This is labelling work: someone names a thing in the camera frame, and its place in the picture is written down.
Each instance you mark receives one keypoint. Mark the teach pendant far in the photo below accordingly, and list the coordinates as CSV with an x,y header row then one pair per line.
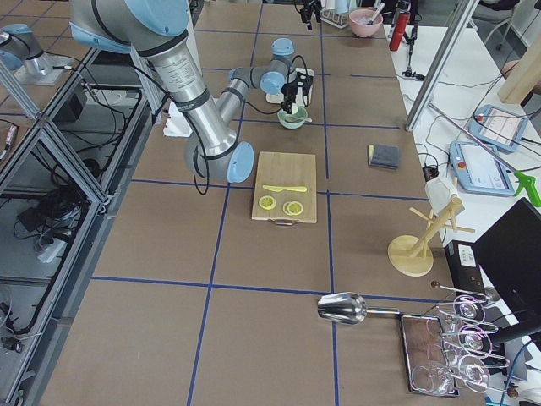
x,y
498,127

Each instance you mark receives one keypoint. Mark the lemon slice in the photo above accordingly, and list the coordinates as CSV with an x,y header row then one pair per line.
x,y
267,202
295,208

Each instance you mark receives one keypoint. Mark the green spray nozzle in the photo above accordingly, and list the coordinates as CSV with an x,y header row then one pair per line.
x,y
526,183

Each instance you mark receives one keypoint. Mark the light green bowl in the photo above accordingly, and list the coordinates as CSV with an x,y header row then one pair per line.
x,y
285,118

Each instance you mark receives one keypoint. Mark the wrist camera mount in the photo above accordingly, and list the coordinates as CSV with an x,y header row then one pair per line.
x,y
304,82

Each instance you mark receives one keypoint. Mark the yellow plastic knife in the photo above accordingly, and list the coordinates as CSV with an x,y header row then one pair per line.
x,y
278,189

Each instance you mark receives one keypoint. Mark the teach pendant near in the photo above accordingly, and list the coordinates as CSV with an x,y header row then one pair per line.
x,y
478,171

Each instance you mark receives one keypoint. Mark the red bottle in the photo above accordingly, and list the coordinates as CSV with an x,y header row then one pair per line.
x,y
399,24

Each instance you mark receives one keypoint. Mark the white ceramic spoon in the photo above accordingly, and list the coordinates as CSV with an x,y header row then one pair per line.
x,y
302,120

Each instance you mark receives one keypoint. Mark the bamboo cutting board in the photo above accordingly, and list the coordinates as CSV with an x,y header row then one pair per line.
x,y
286,169

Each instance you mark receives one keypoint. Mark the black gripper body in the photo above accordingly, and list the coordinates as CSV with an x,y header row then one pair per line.
x,y
290,91
307,8

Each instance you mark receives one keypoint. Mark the black monitor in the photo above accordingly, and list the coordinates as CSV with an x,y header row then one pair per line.
x,y
509,254

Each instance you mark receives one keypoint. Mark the grey folded cloth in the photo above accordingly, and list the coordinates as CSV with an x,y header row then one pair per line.
x,y
385,156

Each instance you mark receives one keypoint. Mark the upper lemon slice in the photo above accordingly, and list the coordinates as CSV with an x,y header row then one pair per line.
x,y
295,208

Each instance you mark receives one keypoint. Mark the wooden mug tree stand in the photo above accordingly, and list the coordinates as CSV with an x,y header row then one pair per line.
x,y
411,255

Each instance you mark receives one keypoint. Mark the teach pendant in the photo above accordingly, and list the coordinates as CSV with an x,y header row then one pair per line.
x,y
478,171
498,127

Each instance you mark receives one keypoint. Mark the black glass rack tray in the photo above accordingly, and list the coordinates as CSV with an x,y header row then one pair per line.
x,y
421,343

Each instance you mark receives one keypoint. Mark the pink bowl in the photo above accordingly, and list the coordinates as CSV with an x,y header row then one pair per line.
x,y
362,23

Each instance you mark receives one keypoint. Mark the white bear serving tray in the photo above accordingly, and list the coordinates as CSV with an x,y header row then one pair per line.
x,y
301,101

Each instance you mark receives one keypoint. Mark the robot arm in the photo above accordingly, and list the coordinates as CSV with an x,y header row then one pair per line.
x,y
158,32

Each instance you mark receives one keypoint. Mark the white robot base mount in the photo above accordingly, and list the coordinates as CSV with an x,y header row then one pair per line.
x,y
176,125

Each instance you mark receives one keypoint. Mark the metal scoop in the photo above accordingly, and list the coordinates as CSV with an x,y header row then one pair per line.
x,y
349,308

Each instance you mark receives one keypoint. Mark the lower lemon slice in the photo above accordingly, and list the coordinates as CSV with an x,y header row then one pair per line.
x,y
267,202

